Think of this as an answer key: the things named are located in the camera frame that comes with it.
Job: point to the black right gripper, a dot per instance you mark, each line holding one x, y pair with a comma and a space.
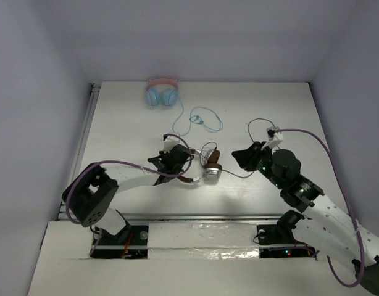
247, 157

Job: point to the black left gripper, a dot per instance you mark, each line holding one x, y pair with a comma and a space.
164, 162

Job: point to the brown silver headphones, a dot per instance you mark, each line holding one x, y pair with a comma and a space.
211, 169

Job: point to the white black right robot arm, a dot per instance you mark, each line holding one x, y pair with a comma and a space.
313, 219

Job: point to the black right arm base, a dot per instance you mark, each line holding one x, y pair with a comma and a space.
277, 240

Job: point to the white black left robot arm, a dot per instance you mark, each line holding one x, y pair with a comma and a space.
90, 195

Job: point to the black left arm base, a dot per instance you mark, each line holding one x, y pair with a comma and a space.
135, 246

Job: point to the blue pink headphones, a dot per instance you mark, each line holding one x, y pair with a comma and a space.
167, 97

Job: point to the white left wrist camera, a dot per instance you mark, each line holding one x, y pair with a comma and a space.
170, 140

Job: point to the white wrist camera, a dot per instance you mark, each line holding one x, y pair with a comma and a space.
274, 138
170, 140

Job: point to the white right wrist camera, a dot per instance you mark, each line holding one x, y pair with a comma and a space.
274, 138

